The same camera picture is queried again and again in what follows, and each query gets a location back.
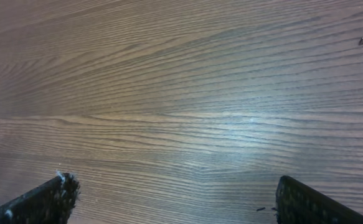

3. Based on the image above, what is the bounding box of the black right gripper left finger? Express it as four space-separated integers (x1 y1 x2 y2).
0 172 80 224

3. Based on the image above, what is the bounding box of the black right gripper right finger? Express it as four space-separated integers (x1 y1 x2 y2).
275 175 363 224

